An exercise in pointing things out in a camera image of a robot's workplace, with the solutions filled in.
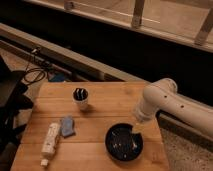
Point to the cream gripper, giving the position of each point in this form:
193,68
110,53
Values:
137,127

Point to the black ceramic bowl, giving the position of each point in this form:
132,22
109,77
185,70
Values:
122,143

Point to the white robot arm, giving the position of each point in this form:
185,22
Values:
163,95

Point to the white cup with dark interior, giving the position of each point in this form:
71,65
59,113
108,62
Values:
80,96

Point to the blue folded cloth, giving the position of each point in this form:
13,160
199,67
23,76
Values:
67,126

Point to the white tube bottle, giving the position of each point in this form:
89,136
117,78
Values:
50,142

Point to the blue box on floor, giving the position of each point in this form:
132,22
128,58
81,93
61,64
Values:
58,78

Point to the black office chair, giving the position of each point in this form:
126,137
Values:
12,101

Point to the wooden railing frame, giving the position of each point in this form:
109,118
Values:
186,22

